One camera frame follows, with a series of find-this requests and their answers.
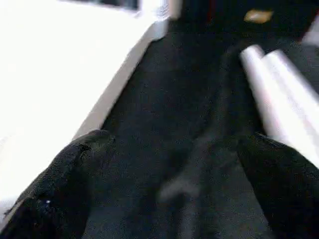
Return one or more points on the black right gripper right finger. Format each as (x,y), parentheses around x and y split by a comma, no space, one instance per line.
(289,189)

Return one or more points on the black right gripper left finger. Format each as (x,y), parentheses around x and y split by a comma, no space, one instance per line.
(57,189)

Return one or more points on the white plastic table top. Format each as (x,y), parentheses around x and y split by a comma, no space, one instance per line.
(49,74)

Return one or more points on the black box with gold label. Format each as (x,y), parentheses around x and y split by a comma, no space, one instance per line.
(224,15)

